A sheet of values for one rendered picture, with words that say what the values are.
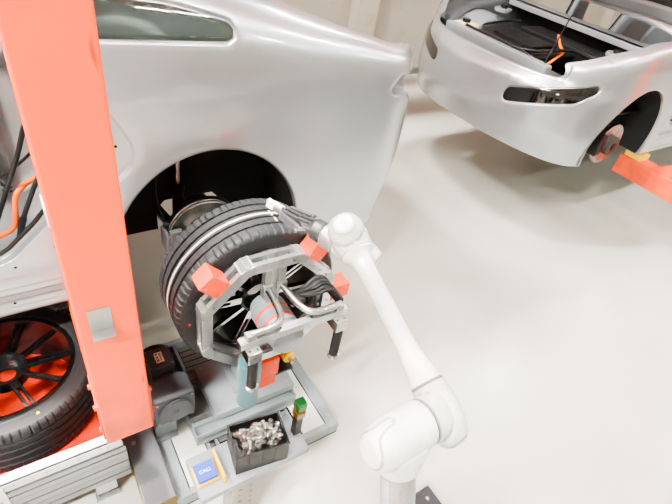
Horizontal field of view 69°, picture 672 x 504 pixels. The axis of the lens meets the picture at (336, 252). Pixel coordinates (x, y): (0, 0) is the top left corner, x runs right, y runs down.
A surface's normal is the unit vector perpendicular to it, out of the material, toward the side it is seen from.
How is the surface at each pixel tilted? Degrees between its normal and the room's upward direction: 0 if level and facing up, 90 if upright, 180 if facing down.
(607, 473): 0
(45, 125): 90
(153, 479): 0
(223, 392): 0
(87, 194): 90
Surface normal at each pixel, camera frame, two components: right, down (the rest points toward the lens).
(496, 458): 0.15, -0.77
